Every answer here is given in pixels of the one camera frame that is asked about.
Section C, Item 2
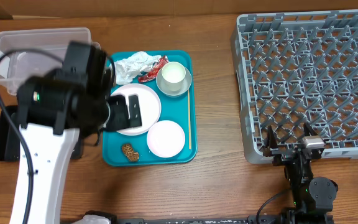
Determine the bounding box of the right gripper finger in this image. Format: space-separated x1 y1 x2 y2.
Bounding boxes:
303 122 318 137
265 125 278 149

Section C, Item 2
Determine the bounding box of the brown food scrap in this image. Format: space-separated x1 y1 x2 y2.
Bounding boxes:
121 144 140 162

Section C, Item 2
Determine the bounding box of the white napkin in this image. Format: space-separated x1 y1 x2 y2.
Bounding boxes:
114 51 162 85

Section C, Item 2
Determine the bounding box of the red snack wrapper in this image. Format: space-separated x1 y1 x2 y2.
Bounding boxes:
138 55 169 83

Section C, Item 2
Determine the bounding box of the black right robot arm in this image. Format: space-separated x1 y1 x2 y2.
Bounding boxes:
255 123 338 223

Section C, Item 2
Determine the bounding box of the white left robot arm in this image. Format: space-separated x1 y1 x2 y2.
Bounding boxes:
11 42 142 223

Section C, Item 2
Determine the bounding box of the grey dishwasher rack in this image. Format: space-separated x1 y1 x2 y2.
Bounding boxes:
231 9 358 164

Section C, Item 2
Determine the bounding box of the black food waste tray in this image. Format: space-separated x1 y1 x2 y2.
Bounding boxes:
0 105 84 162

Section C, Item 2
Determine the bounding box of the clear plastic waste bin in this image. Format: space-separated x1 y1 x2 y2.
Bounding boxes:
0 27 100 95

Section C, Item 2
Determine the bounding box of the large white plate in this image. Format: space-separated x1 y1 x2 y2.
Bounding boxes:
111 83 162 136

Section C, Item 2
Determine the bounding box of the teal serving tray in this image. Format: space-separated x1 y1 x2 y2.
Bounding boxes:
101 49 198 167

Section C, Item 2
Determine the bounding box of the small white plate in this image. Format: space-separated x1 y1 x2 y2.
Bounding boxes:
147 120 186 158

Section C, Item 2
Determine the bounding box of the wooden chopstick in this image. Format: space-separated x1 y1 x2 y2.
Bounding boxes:
187 90 192 150

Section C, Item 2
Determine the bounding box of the white cup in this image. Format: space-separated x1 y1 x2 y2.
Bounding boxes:
162 62 186 91

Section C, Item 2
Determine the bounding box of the grey small bowl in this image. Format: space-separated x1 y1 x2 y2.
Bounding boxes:
156 68 193 98

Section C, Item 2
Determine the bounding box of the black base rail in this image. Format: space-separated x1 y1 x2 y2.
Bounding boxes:
116 215 291 224

